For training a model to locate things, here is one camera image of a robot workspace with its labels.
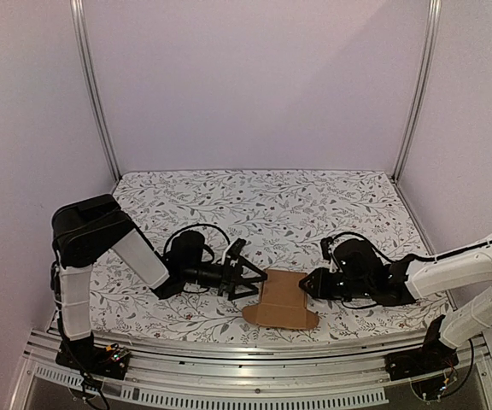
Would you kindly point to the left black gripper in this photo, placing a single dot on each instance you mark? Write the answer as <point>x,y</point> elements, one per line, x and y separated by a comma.
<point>244,263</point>

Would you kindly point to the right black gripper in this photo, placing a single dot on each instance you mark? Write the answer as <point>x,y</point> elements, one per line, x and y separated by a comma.
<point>329,289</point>

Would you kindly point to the brown cardboard box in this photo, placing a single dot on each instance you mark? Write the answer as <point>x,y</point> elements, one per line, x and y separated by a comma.
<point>282,304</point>

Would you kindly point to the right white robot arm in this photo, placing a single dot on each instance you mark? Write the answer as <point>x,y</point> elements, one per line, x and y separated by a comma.
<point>414,277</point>

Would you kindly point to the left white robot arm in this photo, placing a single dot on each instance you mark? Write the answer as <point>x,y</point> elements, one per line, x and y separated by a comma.
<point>84,231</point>

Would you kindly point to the perforated metal strip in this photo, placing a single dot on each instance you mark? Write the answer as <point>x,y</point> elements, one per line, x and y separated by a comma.
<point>117,390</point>

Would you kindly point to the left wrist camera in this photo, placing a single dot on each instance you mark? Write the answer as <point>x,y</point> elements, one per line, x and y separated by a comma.
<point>232,253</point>

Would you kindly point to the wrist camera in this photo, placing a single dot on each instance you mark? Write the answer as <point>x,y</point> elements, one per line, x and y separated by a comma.
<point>232,253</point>
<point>327,246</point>

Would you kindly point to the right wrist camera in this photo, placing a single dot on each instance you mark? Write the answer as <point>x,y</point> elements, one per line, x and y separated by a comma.
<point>327,246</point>

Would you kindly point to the aluminium front rail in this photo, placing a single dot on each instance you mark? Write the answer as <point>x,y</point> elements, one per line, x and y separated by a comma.
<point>204,368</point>

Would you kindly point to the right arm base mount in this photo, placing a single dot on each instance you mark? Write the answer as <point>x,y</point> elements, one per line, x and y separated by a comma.
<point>431,356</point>

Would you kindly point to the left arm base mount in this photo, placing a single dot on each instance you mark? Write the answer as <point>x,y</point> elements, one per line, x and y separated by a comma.
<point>83,355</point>

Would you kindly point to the right aluminium corner post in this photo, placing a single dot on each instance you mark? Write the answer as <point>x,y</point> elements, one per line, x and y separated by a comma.
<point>414,113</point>

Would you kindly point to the aluminium corner post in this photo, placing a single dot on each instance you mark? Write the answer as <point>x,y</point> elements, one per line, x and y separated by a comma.
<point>89,74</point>
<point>414,113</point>

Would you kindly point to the left aluminium corner post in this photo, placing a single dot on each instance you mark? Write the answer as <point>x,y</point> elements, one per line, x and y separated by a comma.
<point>89,74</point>

